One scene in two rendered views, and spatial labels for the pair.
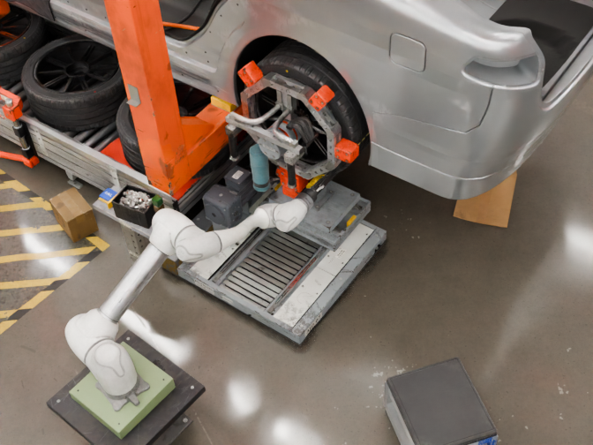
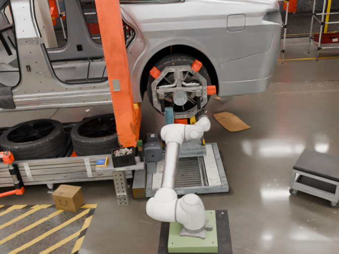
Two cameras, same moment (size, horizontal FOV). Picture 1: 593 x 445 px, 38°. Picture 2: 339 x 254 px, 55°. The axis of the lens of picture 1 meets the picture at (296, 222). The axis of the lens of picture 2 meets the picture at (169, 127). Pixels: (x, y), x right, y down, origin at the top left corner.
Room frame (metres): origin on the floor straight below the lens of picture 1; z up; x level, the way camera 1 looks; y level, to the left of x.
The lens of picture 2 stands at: (0.73, 1.89, 2.03)
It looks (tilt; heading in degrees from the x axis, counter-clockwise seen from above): 27 degrees down; 324
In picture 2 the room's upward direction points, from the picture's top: 5 degrees counter-clockwise
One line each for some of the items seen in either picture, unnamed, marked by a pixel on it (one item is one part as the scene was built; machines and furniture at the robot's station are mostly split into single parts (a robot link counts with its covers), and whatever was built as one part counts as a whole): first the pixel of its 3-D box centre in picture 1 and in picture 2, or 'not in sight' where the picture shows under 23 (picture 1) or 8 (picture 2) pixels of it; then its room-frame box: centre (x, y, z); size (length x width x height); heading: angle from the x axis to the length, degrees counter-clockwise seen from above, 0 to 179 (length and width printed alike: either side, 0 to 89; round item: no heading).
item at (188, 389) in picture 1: (131, 411); (195, 249); (2.02, 0.80, 0.15); 0.50 x 0.50 x 0.30; 48
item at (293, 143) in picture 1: (290, 120); (189, 78); (2.94, 0.00, 1.03); 0.19 x 0.18 x 0.11; 142
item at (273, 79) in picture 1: (290, 127); (179, 92); (3.09, 0.00, 0.85); 0.54 x 0.07 x 0.54; 52
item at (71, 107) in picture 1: (81, 81); (34, 140); (4.15, 1.24, 0.39); 0.66 x 0.66 x 0.24
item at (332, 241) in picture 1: (314, 207); (182, 145); (3.23, -0.11, 0.13); 0.50 x 0.36 x 0.10; 52
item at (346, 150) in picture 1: (346, 151); (211, 89); (2.90, -0.25, 0.85); 0.09 x 0.08 x 0.07; 52
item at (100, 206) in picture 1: (134, 213); (120, 164); (2.99, 0.82, 0.44); 0.43 x 0.17 x 0.03; 52
